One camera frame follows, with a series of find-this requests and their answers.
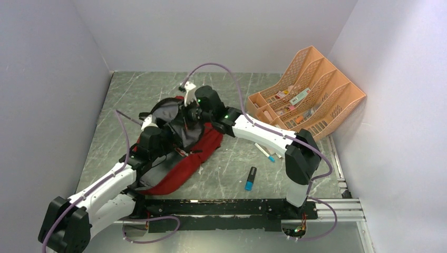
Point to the blue black highlighter marker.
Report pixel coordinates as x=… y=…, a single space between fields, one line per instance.
x=250 y=179

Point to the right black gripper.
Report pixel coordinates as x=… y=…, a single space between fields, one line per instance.
x=186 y=115

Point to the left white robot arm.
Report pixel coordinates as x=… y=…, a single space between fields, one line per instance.
x=101 y=188

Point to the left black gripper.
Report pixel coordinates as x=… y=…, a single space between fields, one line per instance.
x=172 y=142

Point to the white green box in organizer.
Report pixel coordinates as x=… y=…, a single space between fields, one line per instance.
x=299 y=97

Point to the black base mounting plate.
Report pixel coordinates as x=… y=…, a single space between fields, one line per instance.
x=222 y=214

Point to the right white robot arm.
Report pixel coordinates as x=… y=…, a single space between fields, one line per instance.
x=299 y=149

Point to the red student backpack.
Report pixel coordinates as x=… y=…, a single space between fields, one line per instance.
x=193 y=145

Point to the orange capped small item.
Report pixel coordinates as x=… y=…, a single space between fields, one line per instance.
x=299 y=119

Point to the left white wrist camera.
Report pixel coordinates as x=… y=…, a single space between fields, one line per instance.
x=150 y=120

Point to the aluminium rail frame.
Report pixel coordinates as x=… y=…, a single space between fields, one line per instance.
x=333 y=211

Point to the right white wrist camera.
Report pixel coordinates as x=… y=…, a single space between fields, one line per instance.
x=189 y=89

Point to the white blue-tipped pen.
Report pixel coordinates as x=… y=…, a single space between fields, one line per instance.
x=264 y=152

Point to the pink eraser in organizer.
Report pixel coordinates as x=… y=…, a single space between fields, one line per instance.
x=267 y=115

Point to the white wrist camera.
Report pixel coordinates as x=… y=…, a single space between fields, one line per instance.
x=150 y=120
x=189 y=89

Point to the orange plastic file organizer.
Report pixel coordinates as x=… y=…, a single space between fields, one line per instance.
x=331 y=100

